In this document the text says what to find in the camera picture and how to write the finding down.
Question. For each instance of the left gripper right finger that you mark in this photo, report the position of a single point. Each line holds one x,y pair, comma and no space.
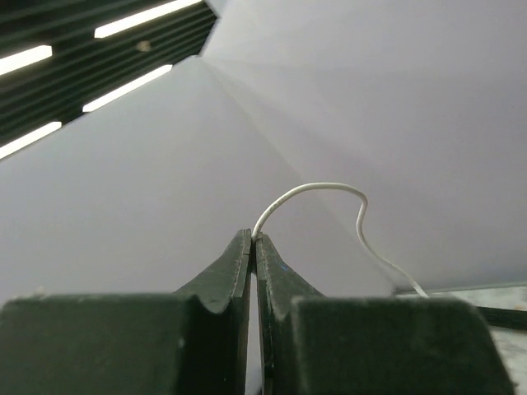
277,285

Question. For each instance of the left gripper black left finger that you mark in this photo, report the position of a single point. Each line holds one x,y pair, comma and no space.
212,349

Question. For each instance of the ceiling light panels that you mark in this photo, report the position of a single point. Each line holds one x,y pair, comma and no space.
60,58

